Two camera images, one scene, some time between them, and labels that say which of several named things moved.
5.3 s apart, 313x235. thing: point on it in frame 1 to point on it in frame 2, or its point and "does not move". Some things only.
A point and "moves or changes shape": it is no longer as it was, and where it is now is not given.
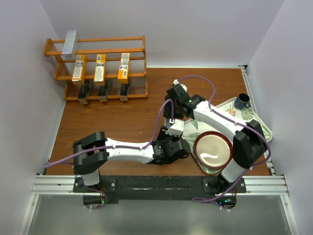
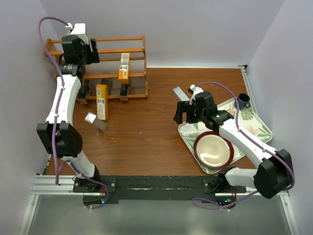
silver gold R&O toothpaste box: [123, 75] does not move
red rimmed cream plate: [213, 150] does not move
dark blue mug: [242, 102] does not move
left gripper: [163, 134] to [94, 58]
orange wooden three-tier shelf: [99, 68] does not move
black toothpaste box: [124, 89] does not move
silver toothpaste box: [70, 45] moves or changes shape
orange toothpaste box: [100, 70] to [101, 91]
